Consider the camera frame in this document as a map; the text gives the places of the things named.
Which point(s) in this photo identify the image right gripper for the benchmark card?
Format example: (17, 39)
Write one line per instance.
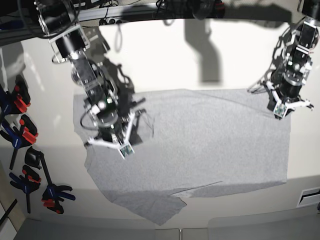
(287, 94)

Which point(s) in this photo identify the black flat bar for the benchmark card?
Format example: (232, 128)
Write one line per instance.
(8, 211)

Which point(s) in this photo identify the image left wrist camera box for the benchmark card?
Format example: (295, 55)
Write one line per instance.
(126, 150)

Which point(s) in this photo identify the long black bar clamp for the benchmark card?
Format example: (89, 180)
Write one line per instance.
(53, 194)

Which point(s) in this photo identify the blue red bar clamp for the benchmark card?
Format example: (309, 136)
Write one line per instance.
(15, 102)
(23, 137)

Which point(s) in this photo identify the grey T-shirt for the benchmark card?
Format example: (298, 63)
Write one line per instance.
(193, 144)

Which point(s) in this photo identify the image left gripper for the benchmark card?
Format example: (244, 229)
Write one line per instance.
(116, 133)

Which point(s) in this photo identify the white label with black mark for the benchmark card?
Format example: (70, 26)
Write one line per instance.
(309, 197)

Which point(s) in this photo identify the image wrist camera box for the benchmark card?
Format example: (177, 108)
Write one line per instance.
(280, 110)
(126, 150)

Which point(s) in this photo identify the image right wrist camera box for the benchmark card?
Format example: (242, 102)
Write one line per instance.
(280, 110)

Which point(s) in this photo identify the top blue red bar clamp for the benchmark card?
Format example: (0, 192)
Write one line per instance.
(15, 102)

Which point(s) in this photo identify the lower left blue bar clamp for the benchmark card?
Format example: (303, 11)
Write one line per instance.
(28, 183)

